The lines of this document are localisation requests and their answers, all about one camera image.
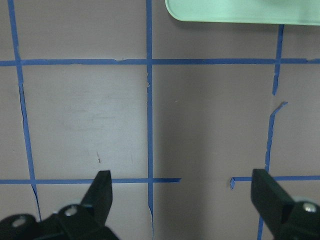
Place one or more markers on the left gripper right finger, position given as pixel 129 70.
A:
pixel 271 201

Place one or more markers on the light green rectangular tray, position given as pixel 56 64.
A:
pixel 281 12

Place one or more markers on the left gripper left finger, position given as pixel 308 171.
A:
pixel 98 198

